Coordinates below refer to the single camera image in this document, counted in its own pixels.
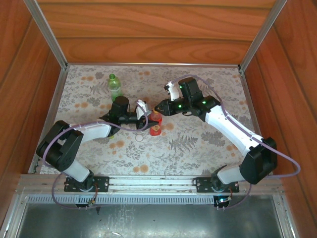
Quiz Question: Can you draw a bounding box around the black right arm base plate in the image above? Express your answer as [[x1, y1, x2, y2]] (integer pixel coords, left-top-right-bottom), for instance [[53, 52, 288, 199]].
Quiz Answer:
[[195, 176, 240, 193]]

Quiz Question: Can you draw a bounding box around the aluminium corner post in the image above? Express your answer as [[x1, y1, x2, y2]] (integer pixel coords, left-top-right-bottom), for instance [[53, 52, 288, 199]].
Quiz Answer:
[[238, 0, 289, 71], [23, 0, 69, 70]]

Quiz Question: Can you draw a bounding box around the small black connector board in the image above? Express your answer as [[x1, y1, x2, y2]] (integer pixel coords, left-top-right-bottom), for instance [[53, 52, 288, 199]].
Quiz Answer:
[[213, 195, 233, 211], [75, 201, 100, 210]]

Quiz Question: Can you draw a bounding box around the red plastic bottle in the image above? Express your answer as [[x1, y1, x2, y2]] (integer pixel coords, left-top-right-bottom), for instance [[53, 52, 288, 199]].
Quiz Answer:
[[149, 110, 163, 137]]

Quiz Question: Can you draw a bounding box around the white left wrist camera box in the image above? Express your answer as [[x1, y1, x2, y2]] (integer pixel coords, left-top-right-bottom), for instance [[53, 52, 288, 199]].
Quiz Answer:
[[135, 99, 151, 119]]

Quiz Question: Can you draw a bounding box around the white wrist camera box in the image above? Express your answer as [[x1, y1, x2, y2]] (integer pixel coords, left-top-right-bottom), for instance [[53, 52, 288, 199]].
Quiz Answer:
[[135, 99, 151, 119], [163, 80, 185, 101]]

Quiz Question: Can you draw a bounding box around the aluminium mounting rail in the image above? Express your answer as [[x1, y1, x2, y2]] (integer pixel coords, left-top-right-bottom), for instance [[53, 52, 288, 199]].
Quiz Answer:
[[16, 173, 284, 196]]

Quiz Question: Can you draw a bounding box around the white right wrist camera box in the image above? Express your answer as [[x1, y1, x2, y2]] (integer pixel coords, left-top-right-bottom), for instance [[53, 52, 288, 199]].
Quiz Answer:
[[163, 80, 185, 101]]

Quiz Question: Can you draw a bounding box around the white slotted cable duct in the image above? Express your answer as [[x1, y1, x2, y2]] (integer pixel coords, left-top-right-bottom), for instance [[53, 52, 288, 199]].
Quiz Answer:
[[26, 194, 274, 205]]

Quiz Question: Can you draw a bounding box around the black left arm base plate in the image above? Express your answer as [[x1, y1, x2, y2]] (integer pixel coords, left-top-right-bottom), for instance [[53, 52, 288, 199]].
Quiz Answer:
[[63, 175, 109, 193]]

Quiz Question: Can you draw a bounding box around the aluminium back bar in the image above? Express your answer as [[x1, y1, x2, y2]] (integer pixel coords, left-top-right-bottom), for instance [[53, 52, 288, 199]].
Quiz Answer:
[[66, 61, 241, 68]]

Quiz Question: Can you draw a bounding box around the grey metal sheet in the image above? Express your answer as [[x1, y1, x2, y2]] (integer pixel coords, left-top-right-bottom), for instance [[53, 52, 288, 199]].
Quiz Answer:
[[14, 203, 285, 238]]

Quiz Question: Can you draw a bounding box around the aluminium side rail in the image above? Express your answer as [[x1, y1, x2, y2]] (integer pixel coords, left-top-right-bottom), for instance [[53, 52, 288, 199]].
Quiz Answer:
[[239, 69, 274, 176], [27, 68, 68, 174]]

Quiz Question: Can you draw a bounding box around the green plastic bottle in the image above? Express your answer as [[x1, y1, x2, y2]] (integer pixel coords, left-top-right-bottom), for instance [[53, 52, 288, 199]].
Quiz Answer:
[[108, 73, 124, 102]]

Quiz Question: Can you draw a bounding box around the floral patterned tablecloth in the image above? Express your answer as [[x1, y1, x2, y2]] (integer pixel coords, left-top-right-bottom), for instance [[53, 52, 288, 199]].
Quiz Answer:
[[31, 64, 270, 176]]

